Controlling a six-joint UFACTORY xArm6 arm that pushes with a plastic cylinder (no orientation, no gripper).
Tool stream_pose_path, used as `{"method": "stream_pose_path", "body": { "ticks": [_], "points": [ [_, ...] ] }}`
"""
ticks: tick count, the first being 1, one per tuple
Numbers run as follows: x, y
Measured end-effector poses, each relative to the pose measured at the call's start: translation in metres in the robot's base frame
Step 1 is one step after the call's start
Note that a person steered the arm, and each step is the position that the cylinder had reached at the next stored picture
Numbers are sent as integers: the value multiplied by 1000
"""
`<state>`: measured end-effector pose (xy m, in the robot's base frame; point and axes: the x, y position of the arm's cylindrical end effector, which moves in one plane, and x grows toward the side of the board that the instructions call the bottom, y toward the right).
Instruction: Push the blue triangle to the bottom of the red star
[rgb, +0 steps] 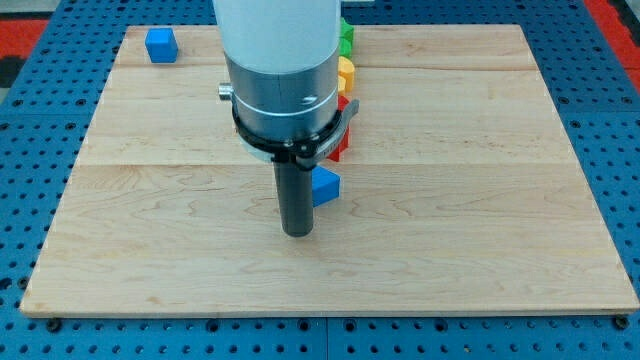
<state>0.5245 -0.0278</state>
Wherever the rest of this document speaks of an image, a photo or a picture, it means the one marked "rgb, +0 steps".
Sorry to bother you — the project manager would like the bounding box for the blue triangle block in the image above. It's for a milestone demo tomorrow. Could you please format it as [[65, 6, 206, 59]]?
[[312, 166, 341, 207]]

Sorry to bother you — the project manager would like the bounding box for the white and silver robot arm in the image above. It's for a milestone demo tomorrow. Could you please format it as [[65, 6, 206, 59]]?
[[213, 0, 346, 166]]

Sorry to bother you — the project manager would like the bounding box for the red star block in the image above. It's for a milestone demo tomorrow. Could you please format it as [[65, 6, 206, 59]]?
[[328, 95, 350, 162]]

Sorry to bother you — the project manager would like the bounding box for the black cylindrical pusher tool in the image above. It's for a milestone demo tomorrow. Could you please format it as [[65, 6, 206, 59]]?
[[274, 162, 314, 237]]

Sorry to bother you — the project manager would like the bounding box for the yellow block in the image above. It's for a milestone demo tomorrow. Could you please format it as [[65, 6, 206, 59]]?
[[338, 56, 355, 96]]

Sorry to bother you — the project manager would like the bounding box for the wooden board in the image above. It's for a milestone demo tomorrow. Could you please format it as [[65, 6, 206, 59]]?
[[20, 25, 639, 318]]

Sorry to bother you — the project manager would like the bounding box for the green block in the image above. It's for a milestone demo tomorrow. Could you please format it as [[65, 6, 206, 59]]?
[[339, 18, 355, 59]]

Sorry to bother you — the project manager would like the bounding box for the blue cube block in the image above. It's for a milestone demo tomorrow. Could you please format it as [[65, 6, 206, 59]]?
[[145, 28, 178, 63]]

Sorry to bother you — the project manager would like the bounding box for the black clamp ring with lever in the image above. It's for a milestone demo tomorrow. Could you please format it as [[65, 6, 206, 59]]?
[[231, 98, 361, 172]]

